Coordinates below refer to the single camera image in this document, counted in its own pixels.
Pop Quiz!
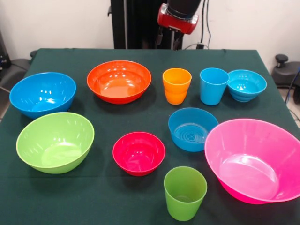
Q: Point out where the black pedestal foot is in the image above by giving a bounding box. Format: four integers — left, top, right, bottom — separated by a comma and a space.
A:
271, 54, 300, 86
0, 50, 38, 88

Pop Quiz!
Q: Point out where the blue cup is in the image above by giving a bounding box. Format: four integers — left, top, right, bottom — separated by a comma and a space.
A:
199, 67, 230, 106

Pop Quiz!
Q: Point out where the black equipment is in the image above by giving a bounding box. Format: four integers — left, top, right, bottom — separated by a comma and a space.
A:
0, 30, 10, 69

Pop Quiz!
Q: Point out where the large pink bowl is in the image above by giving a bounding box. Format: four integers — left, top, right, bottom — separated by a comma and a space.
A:
204, 118, 300, 205

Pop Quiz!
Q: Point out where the blue flat-bottomed bowl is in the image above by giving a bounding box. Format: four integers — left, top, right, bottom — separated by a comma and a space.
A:
168, 107, 219, 152

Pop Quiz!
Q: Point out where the small light blue ribbed bowl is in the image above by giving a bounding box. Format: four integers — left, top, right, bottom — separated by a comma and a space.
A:
226, 69, 268, 103

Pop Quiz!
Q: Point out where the blue cable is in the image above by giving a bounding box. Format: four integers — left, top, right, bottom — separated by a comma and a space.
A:
284, 67, 300, 104

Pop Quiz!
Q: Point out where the black hanging cable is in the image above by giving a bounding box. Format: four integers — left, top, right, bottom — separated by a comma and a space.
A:
201, 0, 212, 49

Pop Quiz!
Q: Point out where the orange cup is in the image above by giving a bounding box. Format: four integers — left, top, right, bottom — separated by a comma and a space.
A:
162, 67, 193, 105

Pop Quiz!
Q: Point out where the green bowl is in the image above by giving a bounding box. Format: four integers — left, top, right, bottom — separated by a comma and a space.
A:
15, 112, 95, 174

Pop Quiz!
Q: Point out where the small pink-red bowl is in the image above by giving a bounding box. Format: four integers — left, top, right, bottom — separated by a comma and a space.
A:
112, 131, 166, 177

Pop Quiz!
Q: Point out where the dark green tablecloth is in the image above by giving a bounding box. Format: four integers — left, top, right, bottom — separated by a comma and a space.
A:
0, 48, 300, 225

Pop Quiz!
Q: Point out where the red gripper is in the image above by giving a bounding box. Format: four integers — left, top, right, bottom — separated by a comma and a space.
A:
156, 3, 199, 50

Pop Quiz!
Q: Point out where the large blue bowl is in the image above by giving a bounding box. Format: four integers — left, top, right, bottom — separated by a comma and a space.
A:
9, 72, 77, 120

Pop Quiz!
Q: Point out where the orange-red bowl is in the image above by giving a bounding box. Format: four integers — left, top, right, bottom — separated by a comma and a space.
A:
86, 60, 152, 105

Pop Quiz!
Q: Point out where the green cup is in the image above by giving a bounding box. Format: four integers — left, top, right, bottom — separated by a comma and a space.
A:
163, 166, 208, 222

